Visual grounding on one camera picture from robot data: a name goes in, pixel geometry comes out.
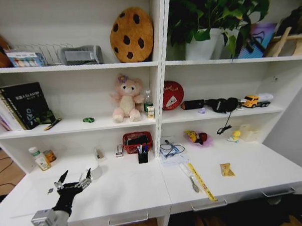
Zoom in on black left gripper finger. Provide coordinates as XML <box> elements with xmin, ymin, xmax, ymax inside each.
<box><xmin>53</xmin><ymin>169</ymin><xmax>70</xmax><ymax>191</ymax></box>
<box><xmin>75</xmin><ymin>167</ymin><xmax>94</xmax><ymax>190</ymax></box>

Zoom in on translucent white cup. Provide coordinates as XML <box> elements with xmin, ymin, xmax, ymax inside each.
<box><xmin>85</xmin><ymin>161</ymin><xmax>104</xmax><ymax>181</ymax></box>

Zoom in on orange tin can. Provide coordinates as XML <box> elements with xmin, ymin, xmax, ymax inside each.
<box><xmin>44</xmin><ymin>149</ymin><xmax>58</xmax><ymax>163</ymax></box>

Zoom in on small clear box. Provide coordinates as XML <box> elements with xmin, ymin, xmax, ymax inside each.
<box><xmin>94</xmin><ymin>147</ymin><xmax>106</xmax><ymax>161</ymax></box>

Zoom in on white bottle green cap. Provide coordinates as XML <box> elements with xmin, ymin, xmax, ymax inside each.
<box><xmin>28</xmin><ymin>146</ymin><xmax>52</xmax><ymax>172</ymax></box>

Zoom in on yellow black pen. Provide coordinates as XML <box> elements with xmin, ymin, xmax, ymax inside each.
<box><xmin>43</xmin><ymin>117</ymin><xmax>63</xmax><ymax>131</ymax></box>

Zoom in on black pen holder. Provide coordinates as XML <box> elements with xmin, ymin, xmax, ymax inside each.
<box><xmin>137</xmin><ymin>143</ymin><xmax>149</xmax><ymax>165</ymax></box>

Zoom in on red plastic basket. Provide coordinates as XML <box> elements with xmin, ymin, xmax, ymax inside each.
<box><xmin>122</xmin><ymin>131</ymin><xmax>154</xmax><ymax>155</ymax></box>

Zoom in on black book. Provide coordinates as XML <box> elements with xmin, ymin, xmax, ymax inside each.
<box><xmin>0</xmin><ymin>81</ymin><xmax>57</xmax><ymax>132</ymax></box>

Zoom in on spiral bound notebooks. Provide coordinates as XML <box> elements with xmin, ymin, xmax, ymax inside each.
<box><xmin>0</xmin><ymin>89</ymin><xmax>27</xmax><ymax>132</ymax></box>

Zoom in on pink plush bear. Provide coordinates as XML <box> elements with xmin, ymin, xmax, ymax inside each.
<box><xmin>108</xmin><ymin>72</ymin><xmax>146</xmax><ymax>124</ymax></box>

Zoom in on white paper sheets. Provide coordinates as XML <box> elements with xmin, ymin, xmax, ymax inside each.
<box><xmin>158</xmin><ymin>135</ymin><xmax>190</xmax><ymax>166</ymax></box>

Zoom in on small yellow white box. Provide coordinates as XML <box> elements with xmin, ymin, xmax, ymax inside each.
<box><xmin>146</xmin><ymin>105</ymin><xmax>156</xmax><ymax>119</ymax></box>

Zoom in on clear bottle green label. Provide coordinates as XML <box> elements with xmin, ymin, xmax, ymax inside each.
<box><xmin>142</xmin><ymin>89</ymin><xmax>154</xmax><ymax>113</ymax></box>

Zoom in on white shelf unit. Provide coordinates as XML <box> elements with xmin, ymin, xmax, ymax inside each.
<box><xmin>0</xmin><ymin>0</ymin><xmax>302</xmax><ymax>226</ymax></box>

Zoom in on yellow snack bag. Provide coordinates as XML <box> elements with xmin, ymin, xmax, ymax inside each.
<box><xmin>183</xmin><ymin>129</ymin><xmax>201</xmax><ymax>144</ymax></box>

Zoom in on yellow ruler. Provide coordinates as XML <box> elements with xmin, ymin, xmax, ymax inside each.
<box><xmin>187</xmin><ymin>161</ymin><xmax>218</xmax><ymax>204</ymax></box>

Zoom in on red round tin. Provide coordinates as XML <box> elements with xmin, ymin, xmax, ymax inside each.
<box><xmin>161</xmin><ymin>79</ymin><xmax>185</xmax><ymax>111</ymax></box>

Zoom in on purple plate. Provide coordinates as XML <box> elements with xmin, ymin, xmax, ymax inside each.
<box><xmin>186</xmin><ymin>131</ymin><xmax>215</xmax><ymax>149</ymax></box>

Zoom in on grey fabric pouch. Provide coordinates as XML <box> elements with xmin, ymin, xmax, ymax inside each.
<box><xmin>58</xmin><ymin>44</ymin><xmax>104</xmax><ymax>67</ymax></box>

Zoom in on box of colourful items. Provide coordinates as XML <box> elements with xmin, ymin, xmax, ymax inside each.
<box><xmin>5</xmin><ymin>48</ymin><xmax>47</xmax><ymax>69</ymax></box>

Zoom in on black speaker box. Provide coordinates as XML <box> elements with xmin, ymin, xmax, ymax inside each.
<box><xmin>180</xmin><ymin>98</ymin><xmax>206</xmax><ymax>111</ymax></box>

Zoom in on yellow snack packet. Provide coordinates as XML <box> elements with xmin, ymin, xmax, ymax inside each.
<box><xmin>219</xmin><ymin>162</ymin><xmax>236</xmax><ymax>178</ymax></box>

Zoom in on yellow duck toy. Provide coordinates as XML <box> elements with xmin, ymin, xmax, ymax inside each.
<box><xmin>226</xmin><ymin>129</ymin><xmax>242</xmax><ymax>144</ymax></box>

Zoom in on black headphones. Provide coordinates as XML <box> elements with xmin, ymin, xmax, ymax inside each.
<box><xmin>204</xmin><ymin>97</ymin><xmax>240</xmax><ymax>115</ymax></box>

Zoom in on cream plastic container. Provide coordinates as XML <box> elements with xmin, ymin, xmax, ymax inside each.
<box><xmin>238</xmin><ymin>123</ymin><xmax>260</xmax><ymax>143</ymax></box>

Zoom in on white plant pot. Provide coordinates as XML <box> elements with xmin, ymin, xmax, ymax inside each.
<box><xmin>183</xmin><ymin>26</ymin><xmax>241</xmax><ymax>62</ymax></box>

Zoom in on yellow toy truck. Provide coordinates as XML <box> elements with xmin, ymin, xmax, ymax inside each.
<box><xmin>241</xmin><ymin>92</ymin><xmax>274</xmax><ymax>109</ymax></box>

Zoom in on green leafy plant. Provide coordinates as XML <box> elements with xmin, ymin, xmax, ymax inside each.
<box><xmin>166</xmin><ymin>0</ymin><xmax>273</xmax><ymax>62</ymax></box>

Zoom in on purple blue notebook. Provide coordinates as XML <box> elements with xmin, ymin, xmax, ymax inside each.
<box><xmin>237</xmin><ymin>21</ymin><xmax>279</xmax><ymax>59</ymax></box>

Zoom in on wooden stand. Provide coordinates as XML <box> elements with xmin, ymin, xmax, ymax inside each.
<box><xmin>263</xmin><ymin>26</ymin><xmax>302</xmax><ymax>58</ymax></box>

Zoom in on silver drawer handle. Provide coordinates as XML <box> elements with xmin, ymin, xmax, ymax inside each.
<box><xmin>107</xmin><ymin>213</ymin><xmax>149</xmax><ymax>226</ymax></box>
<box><xmin>190</xmin><ymin>199</ymin><xmax>228</xmax><ymax>212</ymax></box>
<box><xmin>261</xmin><ymin>186</ymin><xmax>296</xmax><ymax>198</ymax></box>

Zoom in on black floor cable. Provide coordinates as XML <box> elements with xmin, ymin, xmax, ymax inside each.
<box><xmin>0</xmin><ymin>158</ymin><xmax>17</xmax><ymax>188</ymax></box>

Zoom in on blue cable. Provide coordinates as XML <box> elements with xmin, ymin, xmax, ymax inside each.
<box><xmin>159</xmin><ymin>138</ymin><xmax>186</xmax><ymax>158</ymax></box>

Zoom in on white handled spoon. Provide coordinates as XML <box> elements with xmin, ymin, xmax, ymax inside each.
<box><xmin>178</xmin><ymin>162</ymin><xmax>200</xmax><ymax>194</ymax></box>

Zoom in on metal wire file rack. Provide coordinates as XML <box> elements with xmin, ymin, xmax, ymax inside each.
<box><xmin>12</xmin><ymin>42</ymin><xmax>76</xmax><ymax>68</ymax></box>

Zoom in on black headphone cable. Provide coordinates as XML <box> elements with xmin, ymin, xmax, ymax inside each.
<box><xmin>215</xmin><ymin>111</ymin><xmax>233</xmax><ymax>135</ymax></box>

